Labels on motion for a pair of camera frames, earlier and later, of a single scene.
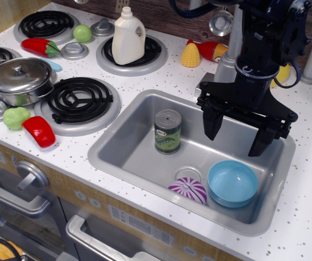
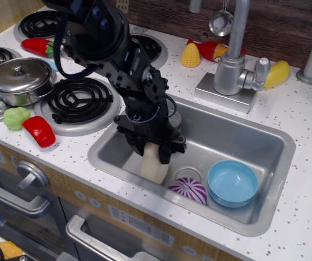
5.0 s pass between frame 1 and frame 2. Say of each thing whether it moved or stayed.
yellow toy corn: stayed
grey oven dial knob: stayed
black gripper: moved
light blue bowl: stayed
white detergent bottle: moved
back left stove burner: stayed
